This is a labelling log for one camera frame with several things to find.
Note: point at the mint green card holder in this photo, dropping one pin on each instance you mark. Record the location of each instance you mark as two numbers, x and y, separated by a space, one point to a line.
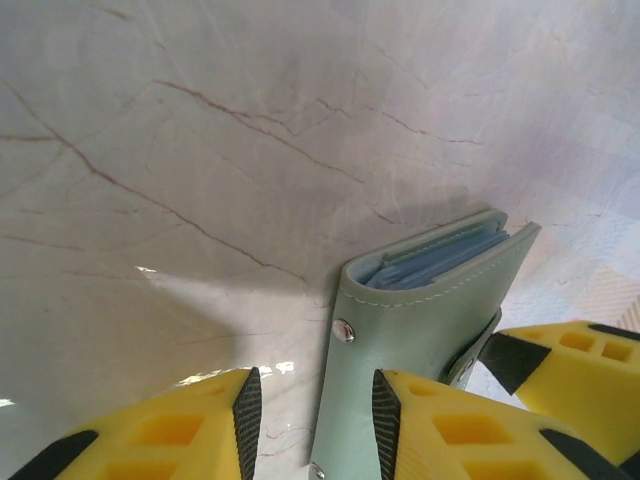
400 325

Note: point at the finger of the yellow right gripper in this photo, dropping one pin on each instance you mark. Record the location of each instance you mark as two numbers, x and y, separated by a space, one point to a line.
585 380

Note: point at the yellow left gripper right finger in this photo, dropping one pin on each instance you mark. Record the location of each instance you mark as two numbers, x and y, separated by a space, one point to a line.
460 440

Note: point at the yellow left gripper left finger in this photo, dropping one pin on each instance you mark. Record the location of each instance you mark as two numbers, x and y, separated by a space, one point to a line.
165 440

